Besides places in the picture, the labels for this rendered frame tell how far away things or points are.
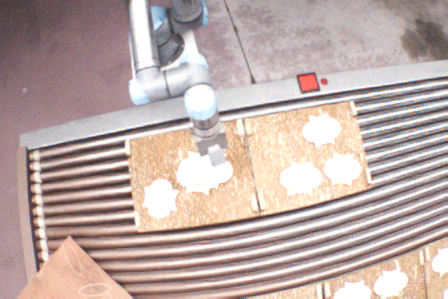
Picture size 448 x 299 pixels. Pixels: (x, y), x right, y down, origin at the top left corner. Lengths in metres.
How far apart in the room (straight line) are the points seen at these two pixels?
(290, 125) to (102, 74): 1.64
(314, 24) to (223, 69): 0.66
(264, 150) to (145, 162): 0.40
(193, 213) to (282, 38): 1.66
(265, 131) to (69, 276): 0.91
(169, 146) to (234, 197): 0.29
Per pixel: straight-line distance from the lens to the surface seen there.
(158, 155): 1.94
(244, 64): 3.18
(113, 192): 1.95
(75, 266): 1.80
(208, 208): 1.85
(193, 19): 1.98
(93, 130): 2.08
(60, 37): 3.67
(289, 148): 1.91
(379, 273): 1.81
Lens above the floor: 2.68
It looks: 64 degrees down
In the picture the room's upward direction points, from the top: 11 degrees counter-clockwise
